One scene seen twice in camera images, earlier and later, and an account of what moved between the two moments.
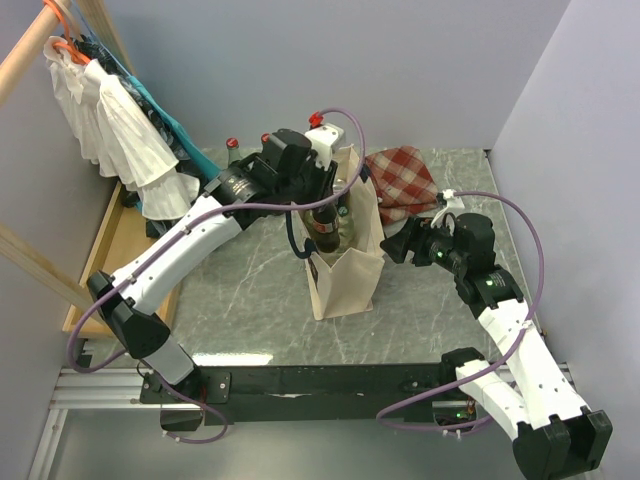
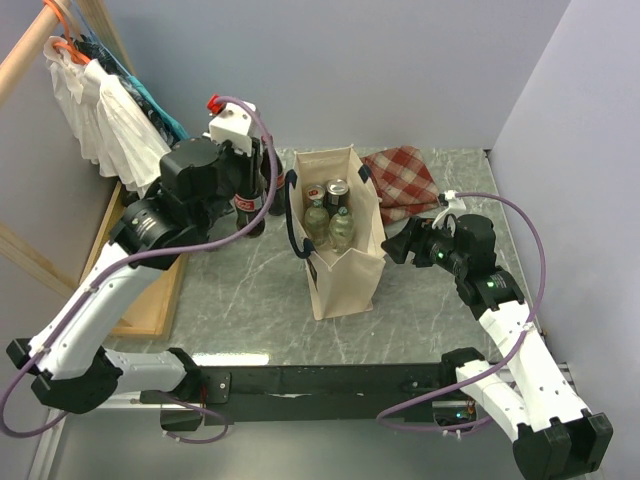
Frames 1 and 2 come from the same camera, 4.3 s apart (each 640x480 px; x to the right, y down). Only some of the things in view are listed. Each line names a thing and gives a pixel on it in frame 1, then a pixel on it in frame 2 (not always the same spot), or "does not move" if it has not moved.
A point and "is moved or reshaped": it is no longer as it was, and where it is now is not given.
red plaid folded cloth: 402,181 does not move
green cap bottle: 346,227 does not move
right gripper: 412,236 does not move
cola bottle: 326,229 is moved or reshaped
